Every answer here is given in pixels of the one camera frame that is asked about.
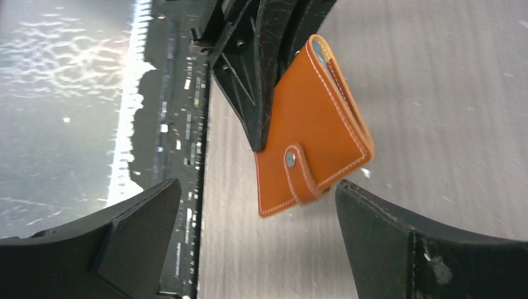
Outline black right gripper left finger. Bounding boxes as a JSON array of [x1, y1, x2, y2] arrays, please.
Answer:
[[1, 179, 181, 298]]

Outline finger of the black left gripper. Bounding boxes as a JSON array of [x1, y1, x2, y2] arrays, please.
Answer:
[[280, 0, 337, 70], [210, 1, 299, 152]]

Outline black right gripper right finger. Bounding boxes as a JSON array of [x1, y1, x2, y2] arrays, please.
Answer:
[[335, 180, 527, 298]]

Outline orange leather card holder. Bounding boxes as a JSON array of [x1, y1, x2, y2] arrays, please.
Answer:
[[255, 34, 375, 217]]

